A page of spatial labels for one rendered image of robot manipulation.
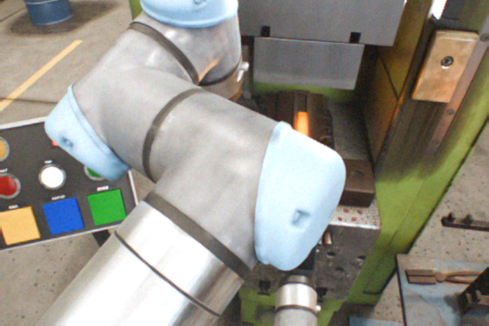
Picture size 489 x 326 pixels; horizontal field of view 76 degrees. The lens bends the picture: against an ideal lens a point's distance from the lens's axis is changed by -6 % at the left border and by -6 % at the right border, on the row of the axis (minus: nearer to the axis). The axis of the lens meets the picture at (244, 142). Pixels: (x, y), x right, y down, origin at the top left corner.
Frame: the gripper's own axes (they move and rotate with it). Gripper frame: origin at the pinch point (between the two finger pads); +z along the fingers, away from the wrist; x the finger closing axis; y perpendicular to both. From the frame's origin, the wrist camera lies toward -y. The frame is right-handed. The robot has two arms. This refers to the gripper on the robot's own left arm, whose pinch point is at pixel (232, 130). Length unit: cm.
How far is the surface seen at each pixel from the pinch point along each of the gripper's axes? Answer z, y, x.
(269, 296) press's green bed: 77, 31, 10
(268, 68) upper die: 1.3, -14.3, 4.9
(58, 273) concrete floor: 120, 39, -100
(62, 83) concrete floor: 202, -120, -206
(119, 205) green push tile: 20.3, 12.5, -27.0
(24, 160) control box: 9.4, 7.2, -46.1
